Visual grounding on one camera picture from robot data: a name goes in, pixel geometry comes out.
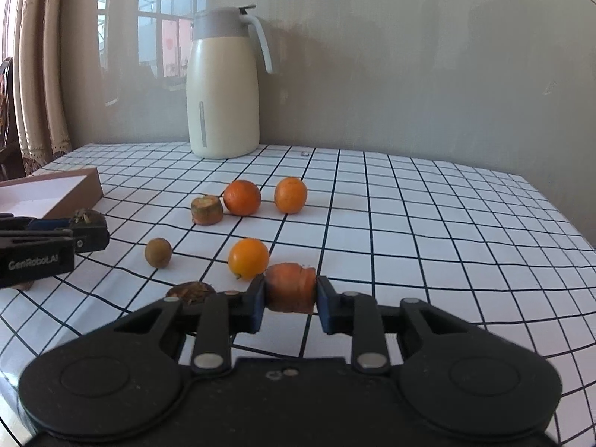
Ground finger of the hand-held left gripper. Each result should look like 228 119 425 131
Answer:
65 222 111 256
0 213 74 234

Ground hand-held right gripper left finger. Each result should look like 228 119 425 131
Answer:
114 276 269 375

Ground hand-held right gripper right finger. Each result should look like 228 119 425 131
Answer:
316 276 471 375

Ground carrot top piece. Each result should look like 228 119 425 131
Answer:
69 208 106 227
191 194 225 225
165 281 217 306

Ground reddish orange carrot chunk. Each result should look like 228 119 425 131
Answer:
265 263 318 314

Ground carrot pieces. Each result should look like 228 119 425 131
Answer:
228 238 271 280

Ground orange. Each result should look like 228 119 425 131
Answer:
274 176 308 215
223 180 262 217

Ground small brown round fruit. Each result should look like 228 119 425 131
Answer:
144 237 173 268

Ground beige lace curtain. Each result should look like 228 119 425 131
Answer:
0 0 96 178

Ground cream thermos jug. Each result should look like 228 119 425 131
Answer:
186 4 279 159

